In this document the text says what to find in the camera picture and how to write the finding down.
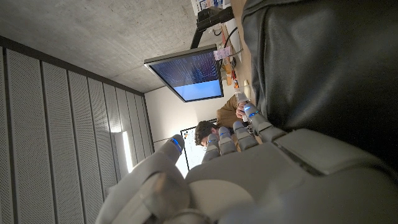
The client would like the pink paper note on monitor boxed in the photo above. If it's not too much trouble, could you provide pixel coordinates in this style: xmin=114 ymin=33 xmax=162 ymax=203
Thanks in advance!
xmin=213 ymin=46 xmax=231 ymax=61

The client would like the black leather backpack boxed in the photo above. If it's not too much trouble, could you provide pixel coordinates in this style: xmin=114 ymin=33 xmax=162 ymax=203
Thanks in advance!
xmin=241 ymin=0 xmax=398 ymax=170

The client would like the white monitor base plate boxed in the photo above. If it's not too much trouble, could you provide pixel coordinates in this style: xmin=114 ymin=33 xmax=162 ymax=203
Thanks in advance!
xmin=223 ymin=17 xmax=243 ymax=63

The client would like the clear plastic cup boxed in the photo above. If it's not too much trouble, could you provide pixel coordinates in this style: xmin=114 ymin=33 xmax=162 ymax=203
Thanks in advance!
xmin=235 ymin=88 xmax=249 ymax=104

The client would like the computer monitor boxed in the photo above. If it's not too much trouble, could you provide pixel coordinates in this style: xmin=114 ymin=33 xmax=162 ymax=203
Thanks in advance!
xmin=144 ymin=44 xmax=224 ymax=103

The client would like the seated person in tan jacket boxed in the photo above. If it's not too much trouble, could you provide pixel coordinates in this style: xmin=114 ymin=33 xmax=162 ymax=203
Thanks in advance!
xmin=195 ymin=95 xmax=249 ymax=147

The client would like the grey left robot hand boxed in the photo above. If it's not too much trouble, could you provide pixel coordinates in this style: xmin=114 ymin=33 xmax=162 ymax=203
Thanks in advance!
xmin=95 ymin=103 xmax=398 ymax=224

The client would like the whiteboard with black frame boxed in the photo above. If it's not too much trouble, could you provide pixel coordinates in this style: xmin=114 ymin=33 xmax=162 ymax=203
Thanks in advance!
xmin=180 ymin=118 xmax=218 ymax=170

